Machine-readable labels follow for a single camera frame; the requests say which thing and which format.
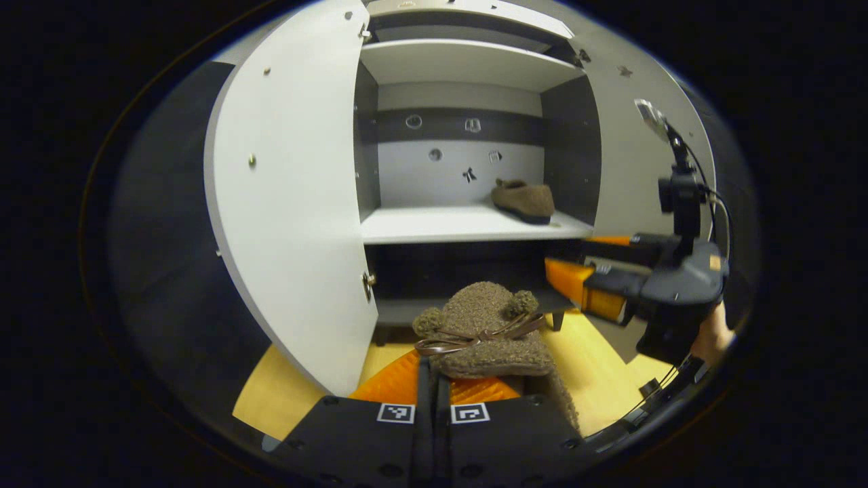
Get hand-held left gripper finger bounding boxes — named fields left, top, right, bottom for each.
left=435, top=375, right=585, bottom=488
left=281, top=349, right=435, bottom=488

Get white shoe cabinet door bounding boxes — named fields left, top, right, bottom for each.
left=203, top=0, right=379, bottom=397
left=570, top=30, right=718, bottom=363

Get brown fluffy shoe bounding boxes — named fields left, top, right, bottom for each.
left=491, top=178, right=555, bottom=226
left=412, top=281, right=580, bottom=434

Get white shoe cabinet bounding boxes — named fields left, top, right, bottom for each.
left=353, top=0, right=604, bottom=346

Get white cabinet shelf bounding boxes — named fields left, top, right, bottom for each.
left=359, top=39, right=587, bottom=94
left=366, top=0, right=576, bottom=40

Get black cable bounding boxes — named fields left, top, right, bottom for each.
left=698, top=163, right=734, bottom=262

